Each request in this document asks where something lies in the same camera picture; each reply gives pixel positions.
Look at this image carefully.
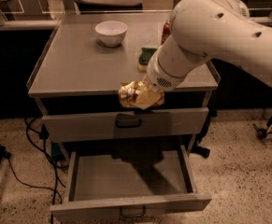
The orange gold soda can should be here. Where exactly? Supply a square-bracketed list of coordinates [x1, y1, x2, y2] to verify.
[118, 81, 147, 109]

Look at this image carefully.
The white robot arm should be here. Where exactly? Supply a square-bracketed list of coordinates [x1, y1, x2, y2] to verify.
[136, 0, 272, 109]

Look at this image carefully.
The closed grey top drawer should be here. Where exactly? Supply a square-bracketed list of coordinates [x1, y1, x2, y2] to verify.
[42, 107, 208, 143]

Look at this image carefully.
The red cola can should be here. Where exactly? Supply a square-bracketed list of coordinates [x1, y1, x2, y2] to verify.
[161, 20, 170, 44]

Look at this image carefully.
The grey drawer cabinet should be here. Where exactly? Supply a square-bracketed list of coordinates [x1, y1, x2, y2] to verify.
[26, 12, 222, 161]

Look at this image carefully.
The open grey middle drawer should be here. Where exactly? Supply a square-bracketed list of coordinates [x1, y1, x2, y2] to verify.
[50, 146, 211, 222]

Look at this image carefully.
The green yellow sponge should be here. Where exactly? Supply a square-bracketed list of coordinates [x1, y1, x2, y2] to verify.
[137, 48, 156, 71]

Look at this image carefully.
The white ceramic bowl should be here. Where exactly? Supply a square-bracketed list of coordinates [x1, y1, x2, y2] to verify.
[95, 21, 127, 48]

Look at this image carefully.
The clear acrylic barrier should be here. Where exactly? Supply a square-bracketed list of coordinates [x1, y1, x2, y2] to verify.
[0, 0, 272, 28]

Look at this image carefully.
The black floor cable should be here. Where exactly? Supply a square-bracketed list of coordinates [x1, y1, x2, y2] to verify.
[0, 116, 68, 224]

